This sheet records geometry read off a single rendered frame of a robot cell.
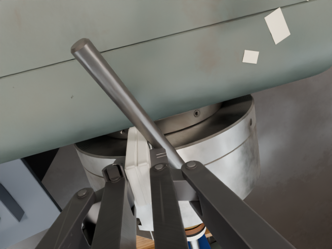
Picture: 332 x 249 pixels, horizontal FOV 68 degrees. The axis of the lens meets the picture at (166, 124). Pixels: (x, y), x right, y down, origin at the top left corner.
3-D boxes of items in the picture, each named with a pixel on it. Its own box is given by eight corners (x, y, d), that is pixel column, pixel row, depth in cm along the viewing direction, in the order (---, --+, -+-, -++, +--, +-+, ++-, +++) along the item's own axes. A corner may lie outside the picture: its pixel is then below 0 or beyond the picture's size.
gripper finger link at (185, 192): (152, 189, 13) (205, 176, 13) (148, 149, 18) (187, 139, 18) (158, 211, 14) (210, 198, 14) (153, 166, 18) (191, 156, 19)
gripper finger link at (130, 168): (148, 205, 16) (137, 208, 16) (145, 155, 22) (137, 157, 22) (136, 165, 14) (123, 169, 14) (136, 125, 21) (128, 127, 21)
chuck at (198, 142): (78, 113, 56) (62, 188, 27) (204, 76, 61) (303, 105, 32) (83, 127, 57) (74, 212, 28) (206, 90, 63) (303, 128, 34)
